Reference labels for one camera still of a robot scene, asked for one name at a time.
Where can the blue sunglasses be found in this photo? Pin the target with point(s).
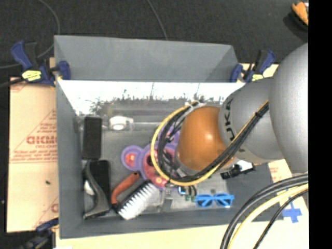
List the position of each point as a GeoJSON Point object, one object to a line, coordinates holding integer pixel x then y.
{"type": "Point", "coordinates": [215, 200]}

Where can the brown cardboard board red print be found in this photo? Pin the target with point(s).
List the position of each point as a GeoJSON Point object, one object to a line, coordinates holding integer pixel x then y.
{"type": "Point", "coordinates": [31, 128]}

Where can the black flat block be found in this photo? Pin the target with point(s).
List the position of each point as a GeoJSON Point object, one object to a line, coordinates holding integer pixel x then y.
{"type": "Point", "coordinates": [92, 137]}

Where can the grey metal bin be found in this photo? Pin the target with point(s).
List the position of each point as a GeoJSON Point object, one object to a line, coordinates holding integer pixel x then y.
{"type": "Point", "coordinates": [140, 61]}

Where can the black cylinder on white bracket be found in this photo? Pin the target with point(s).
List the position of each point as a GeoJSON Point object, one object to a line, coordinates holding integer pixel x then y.
{"type": "Point", "coordinates": [234, 172]}

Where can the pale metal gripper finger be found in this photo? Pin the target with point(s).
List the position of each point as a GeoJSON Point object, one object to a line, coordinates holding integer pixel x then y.
{"type": "Point", "coordinates": [168, 194]}

